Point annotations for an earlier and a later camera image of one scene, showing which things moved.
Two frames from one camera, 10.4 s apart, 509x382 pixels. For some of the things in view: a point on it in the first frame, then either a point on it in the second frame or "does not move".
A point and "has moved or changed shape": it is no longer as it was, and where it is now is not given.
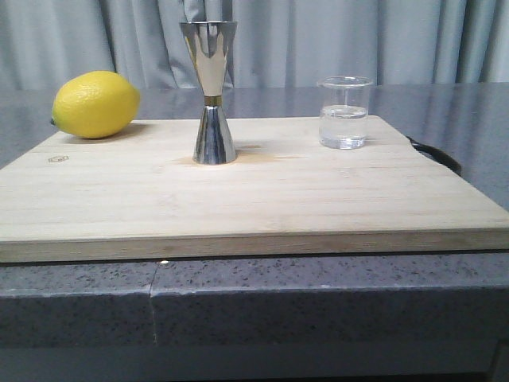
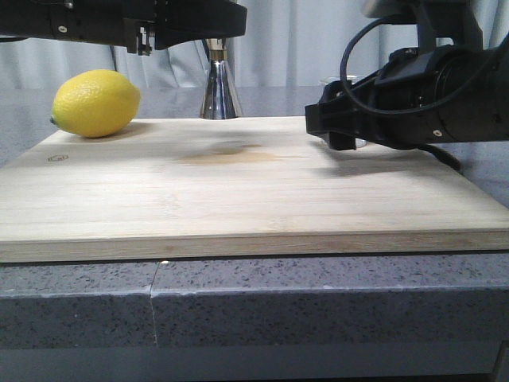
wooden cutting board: [141, 195] does not move
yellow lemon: [95, 104] does not move
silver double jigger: [210, 43] has moved or changed shape
